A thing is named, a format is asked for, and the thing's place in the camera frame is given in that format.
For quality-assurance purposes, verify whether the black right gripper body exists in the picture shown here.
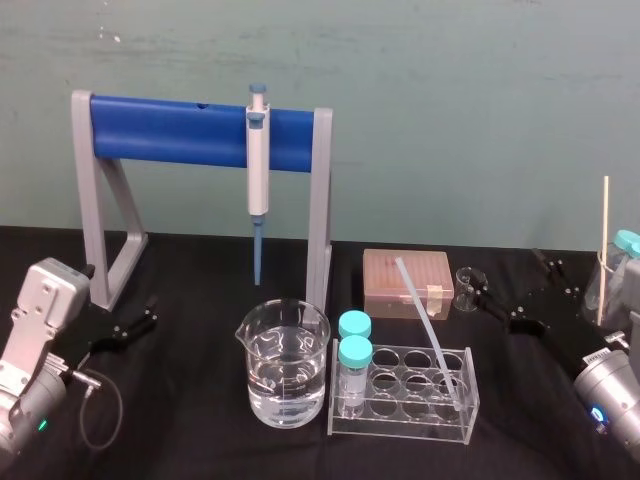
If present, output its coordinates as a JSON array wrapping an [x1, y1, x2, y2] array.
[[508, 291, 610, 374]]

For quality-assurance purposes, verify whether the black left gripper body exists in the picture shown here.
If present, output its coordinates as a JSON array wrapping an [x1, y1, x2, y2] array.
[[53, 299, 122, 372]]

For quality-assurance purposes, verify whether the clear glass stirring rod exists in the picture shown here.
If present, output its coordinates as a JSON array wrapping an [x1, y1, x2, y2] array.
[[394, 256, 464, 412]]

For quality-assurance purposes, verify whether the small empty glass beaker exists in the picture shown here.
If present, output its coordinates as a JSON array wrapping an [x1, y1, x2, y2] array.
[[453, 266, 484, 313]]

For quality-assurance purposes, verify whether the beige tape strip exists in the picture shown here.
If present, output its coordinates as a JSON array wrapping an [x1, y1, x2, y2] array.
[[426, 283, 454, 317]]

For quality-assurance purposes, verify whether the thin wooden stick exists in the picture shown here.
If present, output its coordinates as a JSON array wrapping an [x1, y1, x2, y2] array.
[[596, 175, 612, 326]]

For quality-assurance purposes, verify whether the glass flask with teal cap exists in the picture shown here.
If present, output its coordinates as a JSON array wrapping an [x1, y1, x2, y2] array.
[[581, 229, 640, 327]]

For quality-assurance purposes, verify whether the pink pipette tip box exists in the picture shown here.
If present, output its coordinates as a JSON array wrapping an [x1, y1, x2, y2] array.
[[362, 248, 456, 319]]

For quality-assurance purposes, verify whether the black table cloth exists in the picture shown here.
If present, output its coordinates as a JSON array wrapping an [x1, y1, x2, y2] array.
[[0, 224, 640, 480]]

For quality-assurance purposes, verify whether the teal capped sample tube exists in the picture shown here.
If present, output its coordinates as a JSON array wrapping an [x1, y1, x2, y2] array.
[[337, 335, 374, 419], [337, 310, 373, 346]]

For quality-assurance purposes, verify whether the clear acrylic tube rack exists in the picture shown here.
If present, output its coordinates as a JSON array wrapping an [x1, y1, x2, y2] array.
[[326, 338, 481, 446]]

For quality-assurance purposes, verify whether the large glass beaker with water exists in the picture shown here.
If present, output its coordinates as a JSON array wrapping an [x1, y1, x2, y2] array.
[[234, 298, 333, 428]]

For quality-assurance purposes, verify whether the grey and blue pipette stand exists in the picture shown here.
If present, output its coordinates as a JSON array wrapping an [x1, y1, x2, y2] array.
[[70, 89, 334, 314]]

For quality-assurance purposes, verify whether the white and blue pipette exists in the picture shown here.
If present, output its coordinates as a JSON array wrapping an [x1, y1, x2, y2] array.
[[245, 82, 272, 287]]

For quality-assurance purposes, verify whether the thin dark wrist cable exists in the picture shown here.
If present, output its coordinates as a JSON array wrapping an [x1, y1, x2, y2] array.
[[63, 366, 125, 450]]

